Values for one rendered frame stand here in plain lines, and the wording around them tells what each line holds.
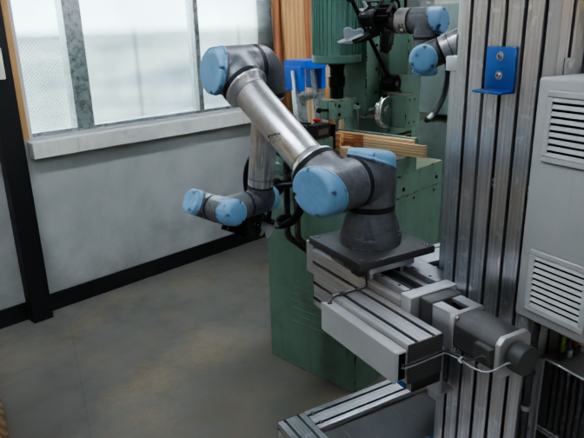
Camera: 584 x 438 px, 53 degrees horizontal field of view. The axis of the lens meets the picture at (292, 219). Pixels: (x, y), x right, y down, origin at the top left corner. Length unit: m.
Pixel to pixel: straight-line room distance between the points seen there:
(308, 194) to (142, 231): 2.13
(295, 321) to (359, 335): 1.14
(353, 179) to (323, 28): 0.91
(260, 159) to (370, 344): 0.66
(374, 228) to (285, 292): 1.02
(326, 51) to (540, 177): 1.11
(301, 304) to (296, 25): 1.93
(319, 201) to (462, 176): 0.33
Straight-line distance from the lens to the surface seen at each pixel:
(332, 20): 2.09
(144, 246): 3.36
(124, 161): 3.19
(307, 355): 2.41
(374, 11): 1.89
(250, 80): 1.44
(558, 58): 1.20
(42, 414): 2.44
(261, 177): 1.66
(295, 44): 3.68
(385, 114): 2.20
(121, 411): 2.35
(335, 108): 2.13
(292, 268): 2.28
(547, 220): 1.18
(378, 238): 1.39
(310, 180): 1.26
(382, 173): 1.36
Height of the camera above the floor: 1.33
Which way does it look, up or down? 18 degrees down
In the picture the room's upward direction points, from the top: 1 degrees counter-clockwise
